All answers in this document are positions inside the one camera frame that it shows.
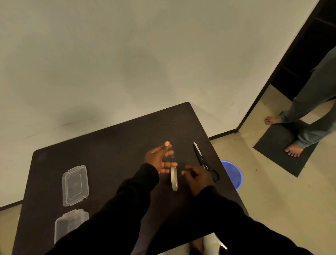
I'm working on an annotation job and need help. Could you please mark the person's left hand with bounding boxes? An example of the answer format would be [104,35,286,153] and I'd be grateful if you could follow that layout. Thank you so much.
[143,141,178,175]

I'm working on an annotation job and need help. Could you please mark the person's right hand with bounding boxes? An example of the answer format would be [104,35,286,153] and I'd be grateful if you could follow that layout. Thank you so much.
[181,165,215,198]

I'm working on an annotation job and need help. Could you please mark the clear tape roll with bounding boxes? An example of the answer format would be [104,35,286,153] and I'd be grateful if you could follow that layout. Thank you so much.
[170,167,179,192]

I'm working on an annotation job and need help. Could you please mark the clear plastic container lid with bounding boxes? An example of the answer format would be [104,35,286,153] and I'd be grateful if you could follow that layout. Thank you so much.
[62,165,90,207]

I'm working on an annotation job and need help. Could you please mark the clear plastic container box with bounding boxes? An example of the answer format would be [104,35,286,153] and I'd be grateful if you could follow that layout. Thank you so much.
[54,209,89,245]

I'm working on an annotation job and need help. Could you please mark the person's left forearm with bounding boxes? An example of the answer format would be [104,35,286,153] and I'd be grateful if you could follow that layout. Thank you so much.
[44,163,160,255]

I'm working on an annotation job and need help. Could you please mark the person's right forearm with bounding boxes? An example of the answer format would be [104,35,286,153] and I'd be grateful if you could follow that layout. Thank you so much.
[195,185,314,255]

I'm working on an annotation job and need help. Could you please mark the person's right foot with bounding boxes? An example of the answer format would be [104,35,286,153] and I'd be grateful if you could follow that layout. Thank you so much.
[190,236,205,253]

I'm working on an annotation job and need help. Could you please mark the person's foot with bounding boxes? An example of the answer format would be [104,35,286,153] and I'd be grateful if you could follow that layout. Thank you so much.
[284,143,304,158]
[264,115,283,125]
[190,236,205,253]

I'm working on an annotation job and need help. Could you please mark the black scissors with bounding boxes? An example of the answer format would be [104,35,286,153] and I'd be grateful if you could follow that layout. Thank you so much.
[193,142,220,182]

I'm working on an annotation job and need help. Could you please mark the blue plastic basin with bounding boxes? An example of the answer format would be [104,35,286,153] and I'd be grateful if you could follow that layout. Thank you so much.
[220,159,244,191]

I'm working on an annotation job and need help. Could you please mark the white floor mat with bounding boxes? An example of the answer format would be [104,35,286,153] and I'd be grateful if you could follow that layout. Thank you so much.
[160,232,228,255]

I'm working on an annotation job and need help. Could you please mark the dark grey floor mat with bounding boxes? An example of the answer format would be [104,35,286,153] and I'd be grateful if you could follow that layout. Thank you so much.
[253,111,320,178]

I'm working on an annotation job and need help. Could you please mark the dark shelf unit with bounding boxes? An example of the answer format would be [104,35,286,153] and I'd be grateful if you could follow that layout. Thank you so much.
[270,0,336,102]

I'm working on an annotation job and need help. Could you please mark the dark door frame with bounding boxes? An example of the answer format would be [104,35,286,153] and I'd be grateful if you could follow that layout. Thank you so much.
[235,0,326,133]

